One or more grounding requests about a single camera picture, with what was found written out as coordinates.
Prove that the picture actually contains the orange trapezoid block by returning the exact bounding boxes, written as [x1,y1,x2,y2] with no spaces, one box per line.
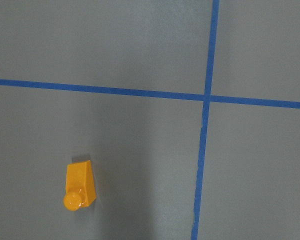
[63,160,97,212]

